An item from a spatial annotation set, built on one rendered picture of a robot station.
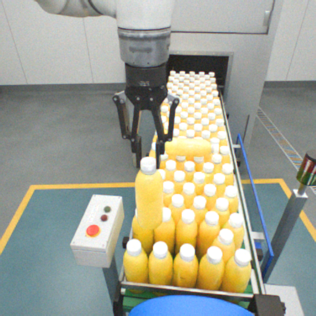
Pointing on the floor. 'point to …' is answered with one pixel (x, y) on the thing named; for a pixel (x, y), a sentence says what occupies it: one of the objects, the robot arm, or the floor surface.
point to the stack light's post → (285, 228)
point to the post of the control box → (112, 278)
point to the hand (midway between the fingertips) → (148, 153)
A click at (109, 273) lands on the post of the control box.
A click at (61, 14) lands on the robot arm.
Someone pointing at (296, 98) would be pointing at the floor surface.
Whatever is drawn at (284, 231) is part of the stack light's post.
